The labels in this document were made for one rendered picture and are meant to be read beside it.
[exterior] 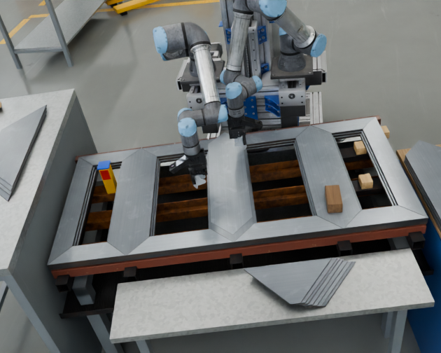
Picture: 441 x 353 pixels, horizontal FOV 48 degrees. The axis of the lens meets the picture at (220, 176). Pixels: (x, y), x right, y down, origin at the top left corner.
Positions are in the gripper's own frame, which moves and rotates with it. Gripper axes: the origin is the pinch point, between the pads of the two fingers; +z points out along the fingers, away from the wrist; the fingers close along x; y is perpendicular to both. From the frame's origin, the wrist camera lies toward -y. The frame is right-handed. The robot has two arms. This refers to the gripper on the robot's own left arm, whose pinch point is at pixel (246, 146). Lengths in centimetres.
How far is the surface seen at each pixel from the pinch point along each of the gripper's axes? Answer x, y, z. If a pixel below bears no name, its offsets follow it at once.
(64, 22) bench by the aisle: -379, 192, 62
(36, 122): -15, 103, -22
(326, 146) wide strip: 7.6, -38.8, 0.9
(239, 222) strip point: 51, 7, 1
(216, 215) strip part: 45.4, 16.5, 0.6
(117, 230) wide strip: 47, 60, 0
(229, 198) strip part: 35.8, 10.1, 0.6
